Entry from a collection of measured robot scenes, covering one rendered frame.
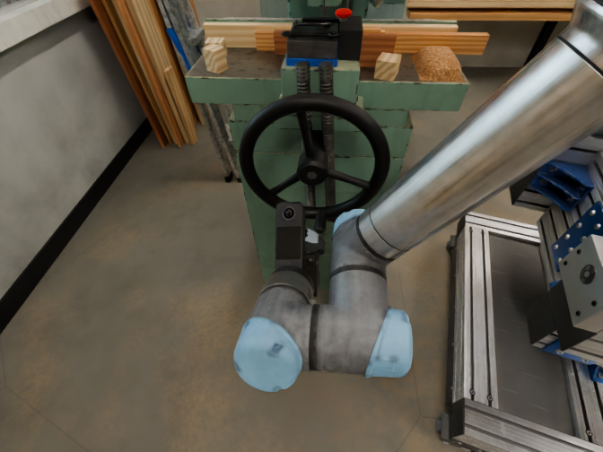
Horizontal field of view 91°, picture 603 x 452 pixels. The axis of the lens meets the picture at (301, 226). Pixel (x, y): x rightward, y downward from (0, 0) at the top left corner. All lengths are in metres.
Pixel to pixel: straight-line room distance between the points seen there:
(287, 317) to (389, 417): 0.90
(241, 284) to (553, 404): 1.12
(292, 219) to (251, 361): 0.23
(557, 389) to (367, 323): 0.92
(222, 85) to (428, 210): 0.55
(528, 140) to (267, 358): 0.30
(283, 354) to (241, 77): 0.57
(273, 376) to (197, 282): 1.12
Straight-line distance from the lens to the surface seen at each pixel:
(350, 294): 0.36
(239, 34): 0.88
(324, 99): 0.51
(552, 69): 0.30
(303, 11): 1.02
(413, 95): 0.73
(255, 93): 0.73
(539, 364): 1.22
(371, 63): 0.76
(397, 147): 0.79
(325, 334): 0.34
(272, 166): 0.83
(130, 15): 2.01
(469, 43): 0.89
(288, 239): 0.47
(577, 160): 1.06
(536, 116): 0.30
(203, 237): 1.59
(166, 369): 1.32
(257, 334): 0.33
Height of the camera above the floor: 1.18
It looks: 49 degrees down
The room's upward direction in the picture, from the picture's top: 2 degrees counter-clockwise
